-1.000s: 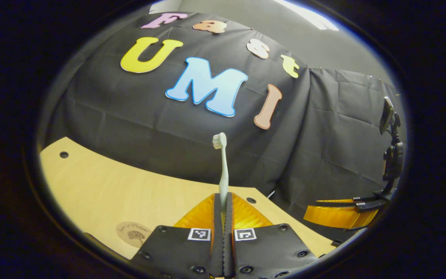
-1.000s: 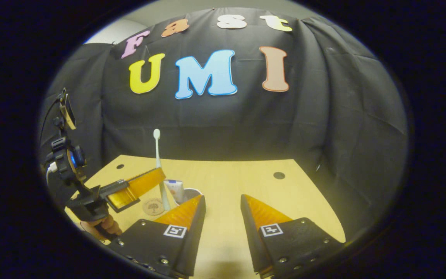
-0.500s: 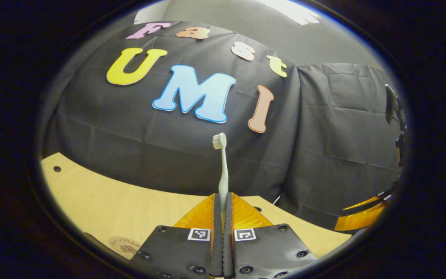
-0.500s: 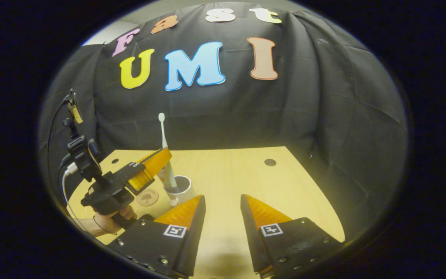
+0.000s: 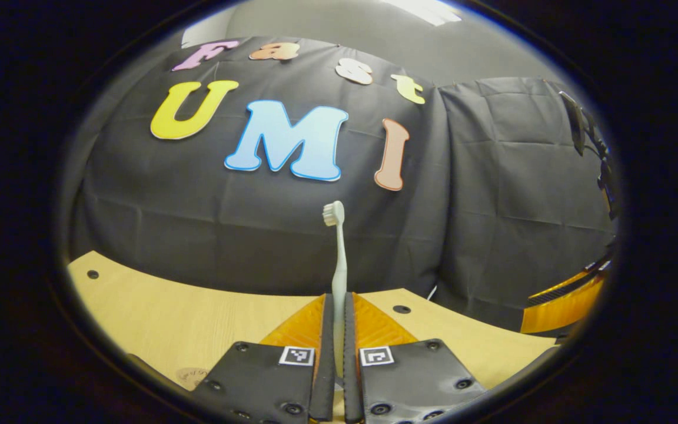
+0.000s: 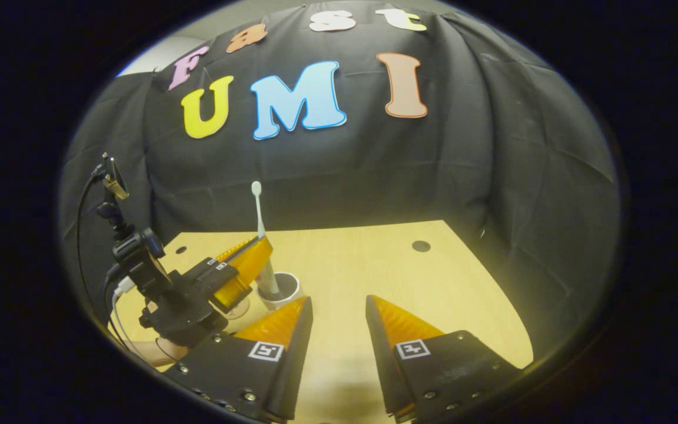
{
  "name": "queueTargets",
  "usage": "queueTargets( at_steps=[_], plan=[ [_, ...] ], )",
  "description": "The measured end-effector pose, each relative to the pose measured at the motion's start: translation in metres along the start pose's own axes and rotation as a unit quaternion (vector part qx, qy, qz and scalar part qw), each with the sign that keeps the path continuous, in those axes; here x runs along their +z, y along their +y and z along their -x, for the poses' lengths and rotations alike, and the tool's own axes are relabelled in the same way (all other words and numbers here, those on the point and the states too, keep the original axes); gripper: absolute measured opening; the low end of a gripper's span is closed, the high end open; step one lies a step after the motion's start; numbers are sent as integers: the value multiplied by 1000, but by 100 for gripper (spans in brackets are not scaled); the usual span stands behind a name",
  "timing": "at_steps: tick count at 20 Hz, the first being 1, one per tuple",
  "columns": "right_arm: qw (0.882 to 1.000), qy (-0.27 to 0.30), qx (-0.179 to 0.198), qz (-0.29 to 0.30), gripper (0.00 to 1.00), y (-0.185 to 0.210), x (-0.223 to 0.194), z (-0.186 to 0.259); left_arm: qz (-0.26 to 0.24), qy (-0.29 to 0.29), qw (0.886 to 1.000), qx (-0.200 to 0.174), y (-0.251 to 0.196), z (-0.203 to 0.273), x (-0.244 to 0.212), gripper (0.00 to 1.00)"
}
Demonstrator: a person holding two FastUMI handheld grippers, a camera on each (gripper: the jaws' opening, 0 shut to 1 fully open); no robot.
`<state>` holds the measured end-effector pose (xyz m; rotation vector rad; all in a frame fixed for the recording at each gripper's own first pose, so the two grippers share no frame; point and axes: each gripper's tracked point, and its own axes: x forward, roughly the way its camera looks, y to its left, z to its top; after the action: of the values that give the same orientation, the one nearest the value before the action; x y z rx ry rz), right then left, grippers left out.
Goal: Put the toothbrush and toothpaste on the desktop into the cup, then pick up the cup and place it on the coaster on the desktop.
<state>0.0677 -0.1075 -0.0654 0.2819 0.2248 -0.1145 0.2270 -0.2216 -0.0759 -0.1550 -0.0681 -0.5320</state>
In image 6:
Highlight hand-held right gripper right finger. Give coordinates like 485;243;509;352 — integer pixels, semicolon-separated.
365;294;521;422

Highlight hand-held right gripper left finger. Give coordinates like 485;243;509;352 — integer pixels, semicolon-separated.
162;296;314;422

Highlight white toothbrush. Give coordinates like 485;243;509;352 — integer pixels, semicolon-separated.
251;181;281;296

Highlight white cup with wooden handle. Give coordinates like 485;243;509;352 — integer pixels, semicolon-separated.
256;271;303;311

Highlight wooden desktop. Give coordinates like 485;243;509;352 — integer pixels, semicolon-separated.
109;220;534;424

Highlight black backdrop cloth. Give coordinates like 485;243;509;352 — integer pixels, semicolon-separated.
59;3;621;354

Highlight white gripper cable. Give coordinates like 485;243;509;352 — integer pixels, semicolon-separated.
111;277;147;354

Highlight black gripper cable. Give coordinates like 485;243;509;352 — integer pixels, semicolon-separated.
75;168;117;339

